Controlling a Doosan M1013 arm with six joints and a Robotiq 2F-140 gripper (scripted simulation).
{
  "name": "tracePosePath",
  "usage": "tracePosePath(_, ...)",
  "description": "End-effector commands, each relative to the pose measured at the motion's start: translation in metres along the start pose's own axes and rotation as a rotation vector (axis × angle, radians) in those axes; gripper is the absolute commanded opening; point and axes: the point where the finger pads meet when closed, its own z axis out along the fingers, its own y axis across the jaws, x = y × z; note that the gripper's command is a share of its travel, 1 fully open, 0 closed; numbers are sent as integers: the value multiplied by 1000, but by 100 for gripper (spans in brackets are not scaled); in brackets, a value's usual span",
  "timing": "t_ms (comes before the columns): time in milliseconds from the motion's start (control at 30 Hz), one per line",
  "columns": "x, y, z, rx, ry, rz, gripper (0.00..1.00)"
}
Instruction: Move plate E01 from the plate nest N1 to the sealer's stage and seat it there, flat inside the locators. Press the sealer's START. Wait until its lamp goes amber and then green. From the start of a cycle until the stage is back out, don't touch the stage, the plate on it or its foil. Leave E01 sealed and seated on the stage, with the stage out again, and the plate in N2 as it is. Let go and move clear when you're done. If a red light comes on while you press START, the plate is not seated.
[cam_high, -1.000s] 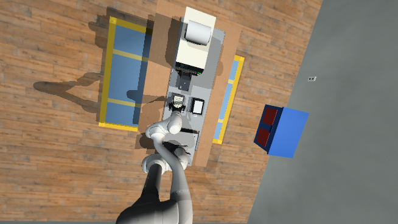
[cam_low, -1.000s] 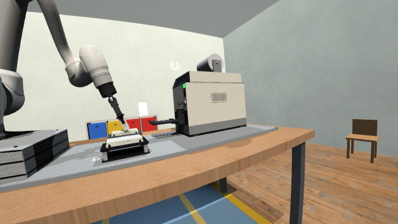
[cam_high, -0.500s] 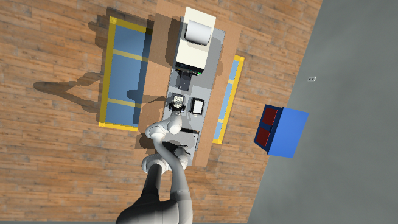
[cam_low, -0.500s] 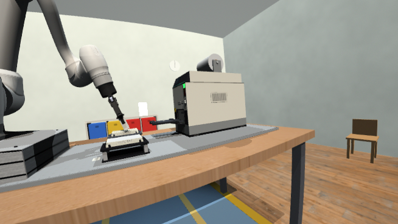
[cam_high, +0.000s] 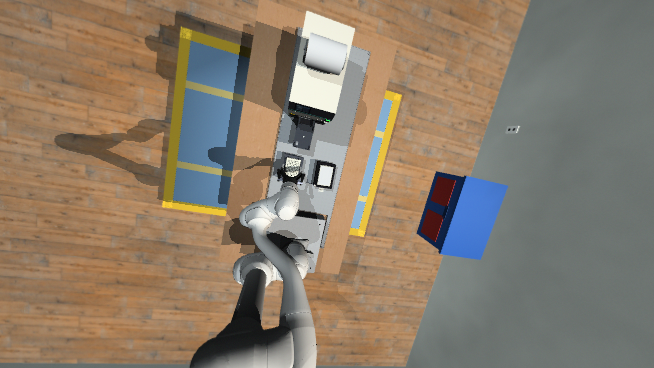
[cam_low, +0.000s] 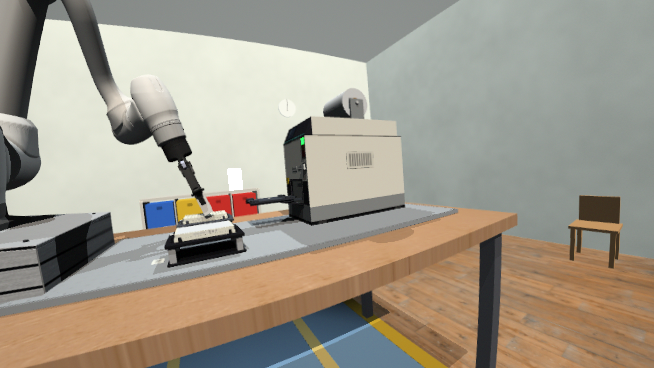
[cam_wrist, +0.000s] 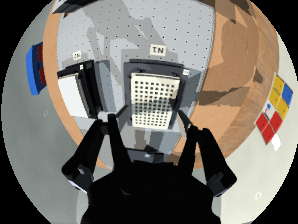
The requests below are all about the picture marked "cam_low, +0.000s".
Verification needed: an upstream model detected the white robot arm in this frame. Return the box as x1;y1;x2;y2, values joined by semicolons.
0;0;186;231

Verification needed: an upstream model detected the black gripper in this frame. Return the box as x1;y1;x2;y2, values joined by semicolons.
161;138;213;216

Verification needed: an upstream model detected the white cylinder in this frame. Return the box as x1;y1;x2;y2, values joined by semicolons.
323;88;367;118

